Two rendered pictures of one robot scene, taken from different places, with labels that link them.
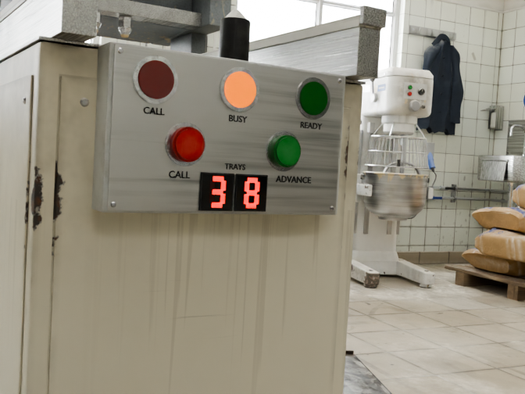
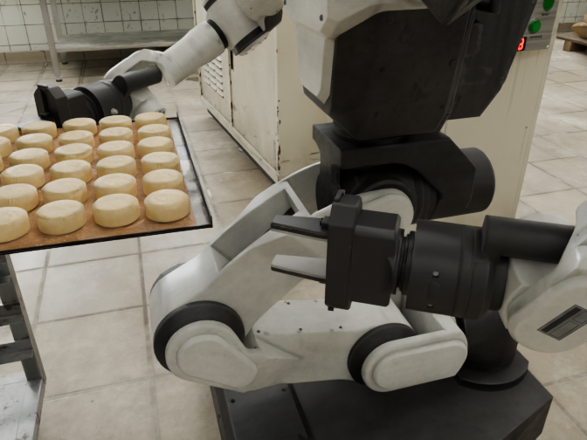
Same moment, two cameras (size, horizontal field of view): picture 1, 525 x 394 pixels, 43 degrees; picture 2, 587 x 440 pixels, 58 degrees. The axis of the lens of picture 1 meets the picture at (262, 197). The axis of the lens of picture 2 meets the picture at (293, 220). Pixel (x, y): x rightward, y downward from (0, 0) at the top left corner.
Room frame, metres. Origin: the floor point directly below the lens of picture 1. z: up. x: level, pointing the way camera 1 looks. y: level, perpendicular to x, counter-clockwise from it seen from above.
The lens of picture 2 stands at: (-0.83, 0.37, 0.97)
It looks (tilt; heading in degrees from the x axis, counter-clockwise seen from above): 29 degrees down; 8
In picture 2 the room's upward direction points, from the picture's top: straight up
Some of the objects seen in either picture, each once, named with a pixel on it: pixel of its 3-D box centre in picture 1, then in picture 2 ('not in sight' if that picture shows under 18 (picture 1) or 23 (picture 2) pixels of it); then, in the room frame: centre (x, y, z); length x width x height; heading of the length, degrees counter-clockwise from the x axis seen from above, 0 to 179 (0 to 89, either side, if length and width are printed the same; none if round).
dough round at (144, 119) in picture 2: not in sight; (150, 121); (-0.02, 0.72, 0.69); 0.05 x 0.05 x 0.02
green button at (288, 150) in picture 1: (283, 151); (534, 26); (0.63, -0.02, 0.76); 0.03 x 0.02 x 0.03; 121
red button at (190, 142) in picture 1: (186, 144); not in sight; (0.58, 0.07, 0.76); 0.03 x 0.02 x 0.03; 121
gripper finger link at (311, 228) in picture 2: not in sight; (302, 223); (-0.37, 0.43, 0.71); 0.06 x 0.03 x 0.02; 83
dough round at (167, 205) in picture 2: not in sight; (167, 205); (-0.31, 0.59, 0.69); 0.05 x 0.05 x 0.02
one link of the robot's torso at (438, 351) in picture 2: not in sight; (394, 332); (0.00, 0.29, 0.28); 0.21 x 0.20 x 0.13; 115
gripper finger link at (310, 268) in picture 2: not in sight; (301, 270); (-0.37, 0.43, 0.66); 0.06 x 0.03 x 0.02; 83
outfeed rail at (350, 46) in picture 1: (86, 96); not in sight; (1.54, 0.41, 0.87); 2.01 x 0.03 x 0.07; 31
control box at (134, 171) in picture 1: (228, 137); (514, 22); (0.62, 0.03, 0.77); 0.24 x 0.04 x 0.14; 121
